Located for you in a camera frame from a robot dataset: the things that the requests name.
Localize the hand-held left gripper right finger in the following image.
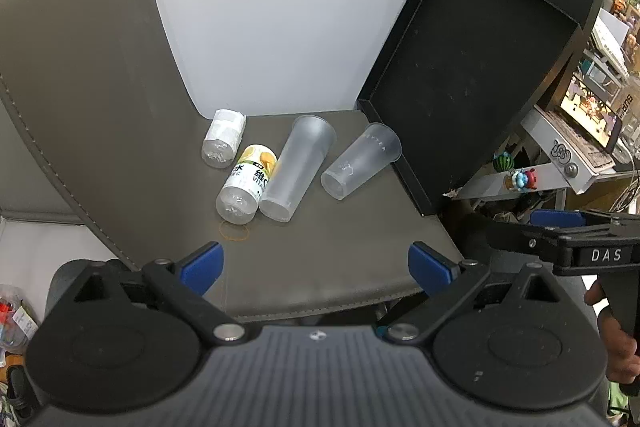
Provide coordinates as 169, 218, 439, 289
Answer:
375, 243, 601, 344

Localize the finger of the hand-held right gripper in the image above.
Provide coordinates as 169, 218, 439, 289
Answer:
529, 208, 587, 229
482, 216, 563, 265

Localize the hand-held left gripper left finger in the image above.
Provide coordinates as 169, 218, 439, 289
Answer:
50, 243, 261, 348

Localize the short frosted plastic cup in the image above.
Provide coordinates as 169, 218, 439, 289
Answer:
320, 122, 403, 201

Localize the tall frosted plastic cup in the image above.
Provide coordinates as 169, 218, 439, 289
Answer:
257, 114, 337, 224

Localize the person's right hand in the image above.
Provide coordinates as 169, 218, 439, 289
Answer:
583, 279, 640, 384

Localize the yellow rubber band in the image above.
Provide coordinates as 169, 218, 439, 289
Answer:
219, 221, 250, 242

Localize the small colourful toy figure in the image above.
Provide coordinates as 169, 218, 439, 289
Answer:
504, 168, 538, 192

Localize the grey phone stand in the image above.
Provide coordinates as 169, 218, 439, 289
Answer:
520, 104, 618, 195

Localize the yellow label plastic bottle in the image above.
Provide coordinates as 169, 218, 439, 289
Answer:
215, 144, 278, 225

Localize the phone showing cartoon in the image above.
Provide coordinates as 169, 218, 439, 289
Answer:
559, 74, 623, 155

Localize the white label plastic bottle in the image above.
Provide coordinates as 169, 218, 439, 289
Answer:
201, 108, 247, 168

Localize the black tray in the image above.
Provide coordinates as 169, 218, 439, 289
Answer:
356, 0, 583, 218

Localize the grey leather desk mat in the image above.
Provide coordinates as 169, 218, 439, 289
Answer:
0, 0, 466, 323

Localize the white box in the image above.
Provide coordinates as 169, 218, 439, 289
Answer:
592, 9, 632, 65

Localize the clear bag of small parts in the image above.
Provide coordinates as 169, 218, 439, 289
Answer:
0, 284, 41, 355

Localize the white backdrop board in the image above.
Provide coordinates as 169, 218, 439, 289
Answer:
141, 0, 453, 120

